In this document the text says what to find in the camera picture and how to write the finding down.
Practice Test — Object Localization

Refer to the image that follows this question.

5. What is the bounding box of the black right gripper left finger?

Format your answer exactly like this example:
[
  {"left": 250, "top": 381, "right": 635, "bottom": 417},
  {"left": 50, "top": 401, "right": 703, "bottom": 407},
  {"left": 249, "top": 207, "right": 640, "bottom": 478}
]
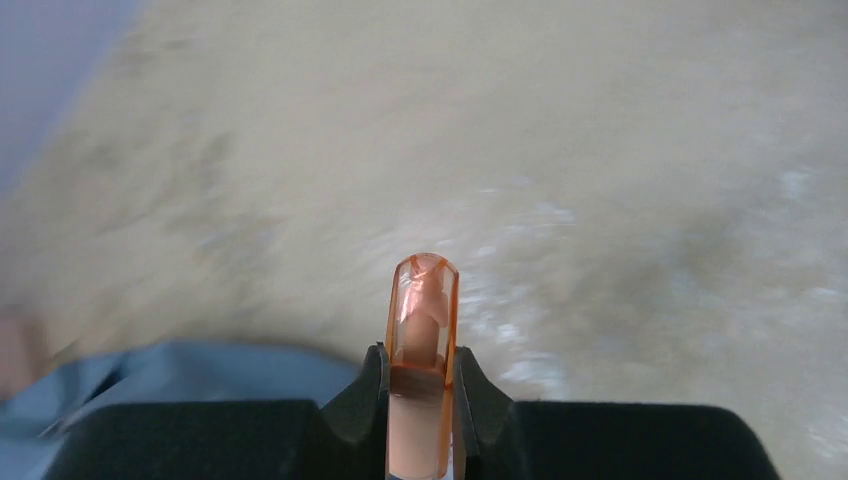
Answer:
[{"left": 46, "top": 343, "right": 389, "bottom": 479}]

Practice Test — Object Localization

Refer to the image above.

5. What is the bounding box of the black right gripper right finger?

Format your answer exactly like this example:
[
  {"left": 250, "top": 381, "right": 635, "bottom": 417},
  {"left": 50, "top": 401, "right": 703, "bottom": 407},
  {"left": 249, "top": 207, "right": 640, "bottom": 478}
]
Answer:
[{"left": 454, "top": 347, "right": 779, "bottom": 479}]

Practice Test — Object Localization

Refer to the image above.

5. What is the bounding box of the orange marker pen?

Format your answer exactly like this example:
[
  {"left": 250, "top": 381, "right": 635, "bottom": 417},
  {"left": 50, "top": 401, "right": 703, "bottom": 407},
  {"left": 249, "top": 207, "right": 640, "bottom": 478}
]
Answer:
[{"left": 385, "top": 253, "right": 459, "bottom": 479}]

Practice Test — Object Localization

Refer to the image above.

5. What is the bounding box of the blue grey backpack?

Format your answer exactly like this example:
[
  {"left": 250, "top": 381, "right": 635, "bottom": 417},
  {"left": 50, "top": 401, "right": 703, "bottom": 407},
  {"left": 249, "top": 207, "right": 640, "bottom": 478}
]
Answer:
[{"left": 1, "top": 341, "right": 359, "bottom": 479}]

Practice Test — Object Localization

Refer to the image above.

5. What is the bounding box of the pink plastic storage box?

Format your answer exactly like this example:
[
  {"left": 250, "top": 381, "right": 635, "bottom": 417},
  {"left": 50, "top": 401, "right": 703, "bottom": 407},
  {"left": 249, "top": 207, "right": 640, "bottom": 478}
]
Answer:
[{"left": 1, "top": 309, "right": 49, "bottom": 400}]

